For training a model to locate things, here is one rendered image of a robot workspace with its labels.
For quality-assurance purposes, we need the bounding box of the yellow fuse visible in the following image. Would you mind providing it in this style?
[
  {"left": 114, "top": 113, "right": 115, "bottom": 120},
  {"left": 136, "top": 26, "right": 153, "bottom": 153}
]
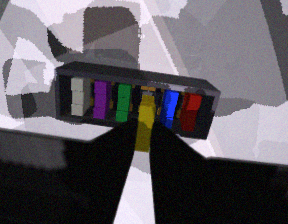
[{"left": 135, "top": 90, "right": 156, "bottom": 153}]

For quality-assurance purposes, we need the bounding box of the blue fuse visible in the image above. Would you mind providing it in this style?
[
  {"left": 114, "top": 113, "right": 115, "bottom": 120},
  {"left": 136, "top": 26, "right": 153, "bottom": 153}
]
[{"left": 160, "top": 89, "right": 179, "bottom": 129}]

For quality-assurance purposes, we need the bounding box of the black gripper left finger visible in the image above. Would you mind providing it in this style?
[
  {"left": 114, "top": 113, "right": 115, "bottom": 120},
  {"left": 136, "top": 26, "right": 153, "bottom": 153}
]
[{"left": 0, "top": 118, "right": 139, "bottom": 224}]

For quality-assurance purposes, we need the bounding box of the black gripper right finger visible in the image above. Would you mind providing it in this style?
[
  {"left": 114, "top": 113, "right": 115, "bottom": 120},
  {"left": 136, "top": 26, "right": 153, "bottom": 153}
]
[{"left": 149, "top": 121, "right": 288, "bottom": 224}]

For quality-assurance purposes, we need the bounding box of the green fuse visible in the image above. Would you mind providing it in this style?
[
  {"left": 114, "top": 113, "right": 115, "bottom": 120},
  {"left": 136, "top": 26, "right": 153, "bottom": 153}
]
[{"left": 116, "top": 83, "right": 132, "bottom": 122}]

